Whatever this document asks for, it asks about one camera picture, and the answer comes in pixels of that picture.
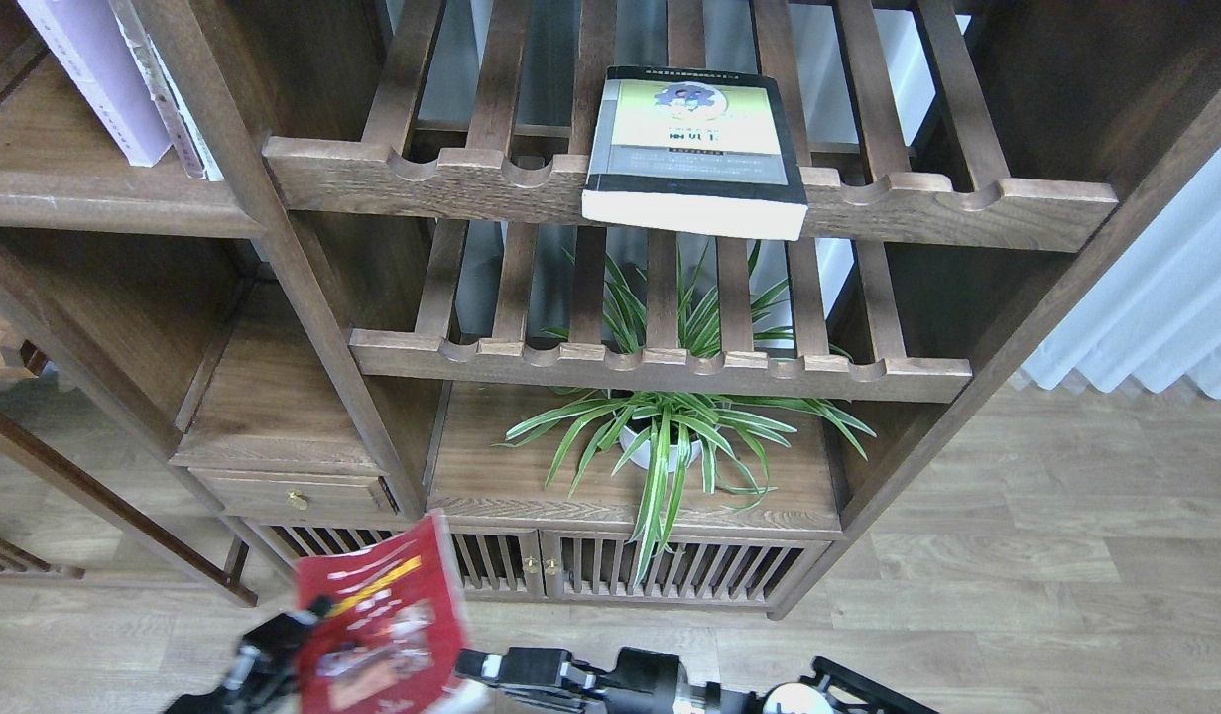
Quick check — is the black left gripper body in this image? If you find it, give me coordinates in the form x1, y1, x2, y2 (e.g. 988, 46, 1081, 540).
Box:
166, 596, 335, 713

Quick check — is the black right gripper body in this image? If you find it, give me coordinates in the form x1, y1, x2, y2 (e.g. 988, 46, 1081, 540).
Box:
501, 647, 692, 713

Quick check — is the red cover book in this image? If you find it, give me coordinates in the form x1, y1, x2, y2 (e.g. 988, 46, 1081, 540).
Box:
295, 510, 486, 713

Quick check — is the white lavender book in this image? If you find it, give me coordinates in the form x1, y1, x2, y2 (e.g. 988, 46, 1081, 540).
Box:
20, 1, 171, 167

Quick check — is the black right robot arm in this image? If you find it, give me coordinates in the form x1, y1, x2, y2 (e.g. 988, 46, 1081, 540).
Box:
454, 647, 930, 713

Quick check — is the brass drawer knob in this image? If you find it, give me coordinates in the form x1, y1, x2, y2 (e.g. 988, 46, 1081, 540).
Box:
287, 491, 309, 511

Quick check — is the white plant pot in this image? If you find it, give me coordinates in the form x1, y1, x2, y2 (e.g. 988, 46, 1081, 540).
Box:
618, 424, 702, 474

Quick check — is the green spider plant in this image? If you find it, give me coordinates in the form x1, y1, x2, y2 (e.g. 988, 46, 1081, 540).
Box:
495, 249, 875, 586

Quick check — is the dark wooden bookshelf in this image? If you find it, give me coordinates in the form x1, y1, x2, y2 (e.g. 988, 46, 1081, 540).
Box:
0, 1, 1221, 619

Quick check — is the black and yellow book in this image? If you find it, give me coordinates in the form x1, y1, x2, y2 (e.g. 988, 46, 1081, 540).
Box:
581, 66, 808, 240

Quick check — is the worn upright book spine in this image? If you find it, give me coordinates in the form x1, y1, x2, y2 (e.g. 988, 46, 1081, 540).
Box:
107, 1, 223, 181

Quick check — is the white curtain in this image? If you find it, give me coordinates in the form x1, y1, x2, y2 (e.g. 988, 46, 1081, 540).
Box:
1020, 149, 1221, 399

